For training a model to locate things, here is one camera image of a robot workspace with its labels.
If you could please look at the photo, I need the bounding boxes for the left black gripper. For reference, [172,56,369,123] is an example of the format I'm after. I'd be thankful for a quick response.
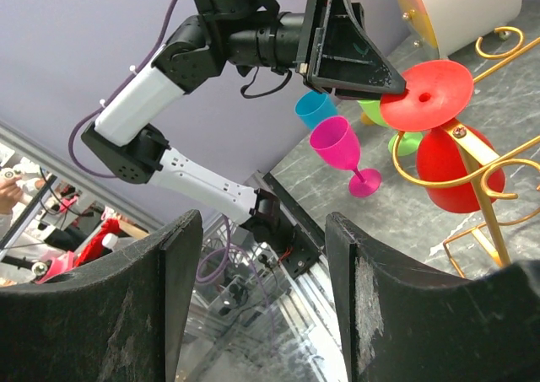
[295,0,406,100]

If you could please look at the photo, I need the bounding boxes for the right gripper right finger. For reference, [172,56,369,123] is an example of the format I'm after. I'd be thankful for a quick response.
[325,213,539,381]

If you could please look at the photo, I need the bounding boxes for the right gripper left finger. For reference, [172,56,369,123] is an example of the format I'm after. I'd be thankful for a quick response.
[1,210,203,381]

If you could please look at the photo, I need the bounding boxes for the blue plastic wine glass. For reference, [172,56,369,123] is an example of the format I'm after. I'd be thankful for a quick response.
[294,91,338,131]

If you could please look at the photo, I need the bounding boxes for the pink plastic wine glass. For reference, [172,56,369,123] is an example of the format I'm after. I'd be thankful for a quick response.
[309,116,382,198]

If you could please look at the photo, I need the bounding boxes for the red plastic wine glass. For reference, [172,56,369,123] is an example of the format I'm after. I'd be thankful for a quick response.
[378,59,506,214]

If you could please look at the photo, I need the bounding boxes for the green plastic wine glass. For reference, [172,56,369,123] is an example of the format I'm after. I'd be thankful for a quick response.
[358,100,423,157]

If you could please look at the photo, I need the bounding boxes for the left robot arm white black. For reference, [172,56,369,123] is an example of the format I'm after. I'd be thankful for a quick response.
[100,0,406,229]

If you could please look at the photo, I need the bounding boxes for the background clutter behind glass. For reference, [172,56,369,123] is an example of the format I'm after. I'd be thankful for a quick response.
[1,145,148,288]

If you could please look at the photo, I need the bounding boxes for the round cream mini drawer cabinet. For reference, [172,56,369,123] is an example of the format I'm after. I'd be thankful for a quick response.
[397,0,522,60]

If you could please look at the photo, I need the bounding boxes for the gold wire wine glass rack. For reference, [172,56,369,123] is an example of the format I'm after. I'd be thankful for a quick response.
[391,26,540,280]

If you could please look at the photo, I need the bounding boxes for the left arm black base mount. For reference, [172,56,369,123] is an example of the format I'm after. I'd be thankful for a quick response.
[240,172,326,279]

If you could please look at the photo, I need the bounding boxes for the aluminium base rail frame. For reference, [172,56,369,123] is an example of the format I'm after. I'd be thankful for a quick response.
[0,122,351,382]

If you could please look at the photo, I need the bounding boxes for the loose cables under frame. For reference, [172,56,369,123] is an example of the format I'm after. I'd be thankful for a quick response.
[196,215,279,358]

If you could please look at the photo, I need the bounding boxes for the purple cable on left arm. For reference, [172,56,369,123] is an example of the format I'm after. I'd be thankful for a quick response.
[68,0,189,180]

